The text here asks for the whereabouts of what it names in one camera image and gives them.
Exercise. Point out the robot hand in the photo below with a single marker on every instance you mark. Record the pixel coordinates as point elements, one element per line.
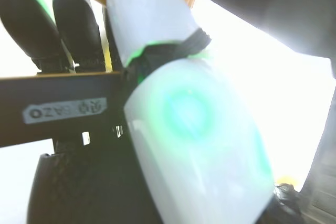
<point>197,142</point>

